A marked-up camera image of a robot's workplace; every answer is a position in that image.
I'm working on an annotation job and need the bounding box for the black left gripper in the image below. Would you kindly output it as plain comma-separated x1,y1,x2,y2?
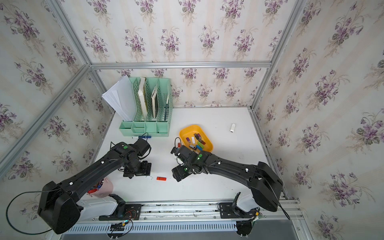
126,158,154,179

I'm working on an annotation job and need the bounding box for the yellow plastic storage box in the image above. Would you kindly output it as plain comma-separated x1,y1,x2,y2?
179,125,214,152

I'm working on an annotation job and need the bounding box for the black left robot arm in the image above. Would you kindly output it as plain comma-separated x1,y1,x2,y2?
37,138,152,234

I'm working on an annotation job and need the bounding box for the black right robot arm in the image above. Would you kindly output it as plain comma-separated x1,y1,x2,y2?
171,137,291,220

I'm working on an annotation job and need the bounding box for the pink pen cup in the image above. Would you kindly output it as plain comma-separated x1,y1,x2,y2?
87,178,114,198

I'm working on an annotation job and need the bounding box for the green desk file organizer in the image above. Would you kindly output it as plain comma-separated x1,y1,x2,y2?
119,78,173,137

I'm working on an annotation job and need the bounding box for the white paper stack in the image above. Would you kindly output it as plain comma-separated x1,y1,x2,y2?
102,76,137,122

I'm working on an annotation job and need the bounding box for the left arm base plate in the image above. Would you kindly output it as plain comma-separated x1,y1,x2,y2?
99,194,142,221

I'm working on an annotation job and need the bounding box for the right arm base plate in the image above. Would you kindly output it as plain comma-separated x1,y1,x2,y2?
218,192,260,219

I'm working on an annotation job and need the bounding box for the aluminium front rail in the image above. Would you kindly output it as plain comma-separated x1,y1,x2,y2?
71,197,304,226

